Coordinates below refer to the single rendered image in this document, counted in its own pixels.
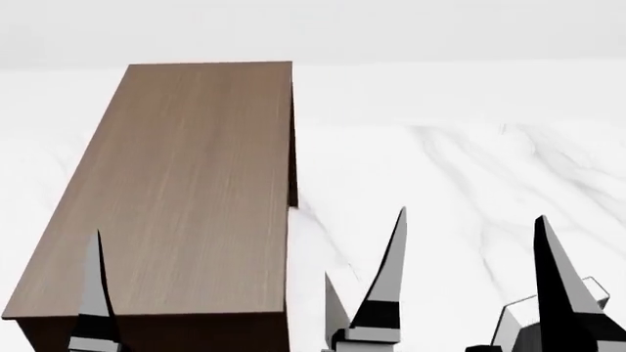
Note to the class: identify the brown wooden cabinet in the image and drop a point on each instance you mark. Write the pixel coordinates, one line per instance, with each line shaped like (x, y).
(195, 183)

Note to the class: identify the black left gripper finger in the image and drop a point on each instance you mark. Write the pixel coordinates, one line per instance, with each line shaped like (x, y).
(95, 308)

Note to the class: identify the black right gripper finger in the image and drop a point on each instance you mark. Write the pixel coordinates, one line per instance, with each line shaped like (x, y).
(384, 297)
(567, 315)

